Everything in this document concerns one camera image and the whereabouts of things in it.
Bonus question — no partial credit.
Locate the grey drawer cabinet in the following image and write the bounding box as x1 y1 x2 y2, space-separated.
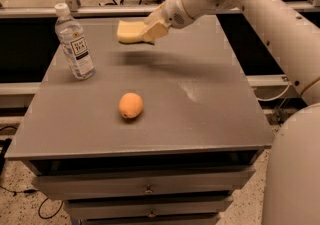
7 16 273 225

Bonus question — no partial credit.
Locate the black floor cable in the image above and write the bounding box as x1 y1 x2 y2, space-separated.
0 125 64 220

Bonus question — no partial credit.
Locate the orange fruit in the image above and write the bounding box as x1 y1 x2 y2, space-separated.
118 93 144 119

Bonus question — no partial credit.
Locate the clear plastic tea bottle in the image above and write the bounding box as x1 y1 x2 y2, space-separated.
54 3 95 80

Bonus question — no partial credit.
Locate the yellow sponge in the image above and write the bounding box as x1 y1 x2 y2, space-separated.
117 20 154 44

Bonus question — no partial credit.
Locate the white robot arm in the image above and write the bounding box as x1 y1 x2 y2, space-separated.
139 0 320 225

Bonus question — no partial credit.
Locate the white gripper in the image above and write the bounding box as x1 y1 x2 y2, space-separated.
139 0 194 43

